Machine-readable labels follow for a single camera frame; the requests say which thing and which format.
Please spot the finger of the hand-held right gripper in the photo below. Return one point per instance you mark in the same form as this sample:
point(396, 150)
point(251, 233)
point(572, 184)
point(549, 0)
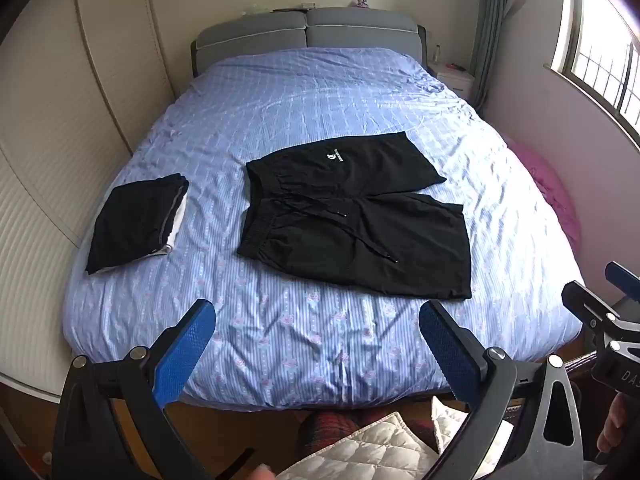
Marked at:
point(587, 305)
point(622, 277)

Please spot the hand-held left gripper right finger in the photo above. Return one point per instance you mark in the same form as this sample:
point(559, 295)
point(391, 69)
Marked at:
point(447, 355)

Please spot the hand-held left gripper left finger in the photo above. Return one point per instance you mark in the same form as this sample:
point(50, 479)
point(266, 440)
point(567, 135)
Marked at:
point(182, 355)

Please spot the person's right hand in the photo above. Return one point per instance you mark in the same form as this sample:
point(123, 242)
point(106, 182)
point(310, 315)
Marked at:
point(614, 427)

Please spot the white quilted jacket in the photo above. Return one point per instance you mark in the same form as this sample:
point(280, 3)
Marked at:
point(380, 447)

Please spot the pink plush cushion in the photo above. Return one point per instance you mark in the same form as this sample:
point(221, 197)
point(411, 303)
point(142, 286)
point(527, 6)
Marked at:
point(550, 185)

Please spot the red plaid trousers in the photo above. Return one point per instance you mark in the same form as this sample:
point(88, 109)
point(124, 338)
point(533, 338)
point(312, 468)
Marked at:
point(330, 432)

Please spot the folded black clothes stack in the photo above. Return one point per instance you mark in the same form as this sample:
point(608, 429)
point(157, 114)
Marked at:
point(132, 220)

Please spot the barred window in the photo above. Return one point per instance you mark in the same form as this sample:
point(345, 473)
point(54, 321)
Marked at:
point(600, 45)

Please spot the cream sliding wardrobe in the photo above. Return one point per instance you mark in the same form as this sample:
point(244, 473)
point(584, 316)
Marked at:
point(60, 135)

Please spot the white nightstand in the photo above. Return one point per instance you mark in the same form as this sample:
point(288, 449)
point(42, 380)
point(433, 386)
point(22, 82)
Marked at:
point(456, 82)

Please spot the grey-green curtain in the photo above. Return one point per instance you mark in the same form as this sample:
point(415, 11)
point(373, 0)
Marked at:
point(492, 25)

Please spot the clear bottle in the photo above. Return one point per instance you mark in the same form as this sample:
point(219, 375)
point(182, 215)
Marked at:
point(439, 54)

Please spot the blue striped bed sheet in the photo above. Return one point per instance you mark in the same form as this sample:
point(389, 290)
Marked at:
point(310, 95)

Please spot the grey padded headboard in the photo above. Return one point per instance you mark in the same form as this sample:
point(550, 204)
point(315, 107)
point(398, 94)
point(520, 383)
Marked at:
point(260, 35)

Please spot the small purple toy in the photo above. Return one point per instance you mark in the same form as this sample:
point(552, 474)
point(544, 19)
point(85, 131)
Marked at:
point(361, 3)

